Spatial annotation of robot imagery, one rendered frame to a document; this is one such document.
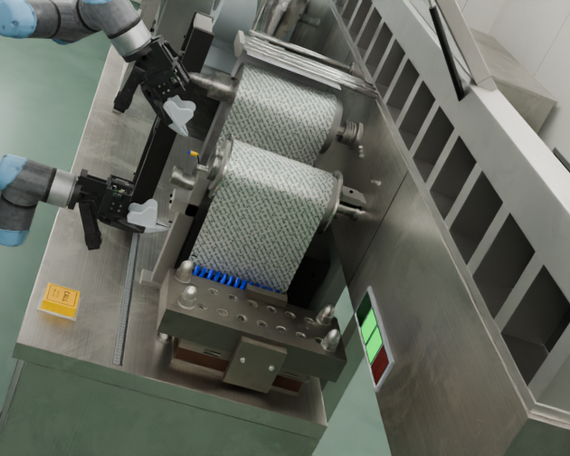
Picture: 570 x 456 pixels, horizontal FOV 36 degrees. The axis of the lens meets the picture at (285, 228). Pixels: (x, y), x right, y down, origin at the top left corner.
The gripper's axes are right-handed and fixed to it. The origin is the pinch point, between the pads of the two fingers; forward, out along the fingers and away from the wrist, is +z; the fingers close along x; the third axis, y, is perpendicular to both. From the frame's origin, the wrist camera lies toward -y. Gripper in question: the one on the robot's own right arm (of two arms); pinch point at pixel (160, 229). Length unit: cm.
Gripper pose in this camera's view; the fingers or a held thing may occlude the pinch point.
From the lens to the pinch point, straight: 190.1
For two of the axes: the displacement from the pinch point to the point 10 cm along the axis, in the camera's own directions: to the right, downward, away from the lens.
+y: 3.8, -8.3, -4.1
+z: 9.2, 3.0, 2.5
